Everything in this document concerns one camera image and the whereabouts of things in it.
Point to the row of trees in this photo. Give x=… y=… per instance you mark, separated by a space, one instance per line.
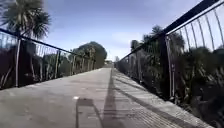
x=90 y=53

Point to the grey concrete bridge deck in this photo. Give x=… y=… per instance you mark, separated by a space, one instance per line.
x=90 y=86

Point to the dark metal railing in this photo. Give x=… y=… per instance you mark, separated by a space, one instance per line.
x=56 y=63
x=170 y=66

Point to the dark bushes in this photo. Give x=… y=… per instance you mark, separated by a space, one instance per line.
x=196 y=76

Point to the tall palm tree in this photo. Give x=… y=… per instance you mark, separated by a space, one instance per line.
x=26 y=20

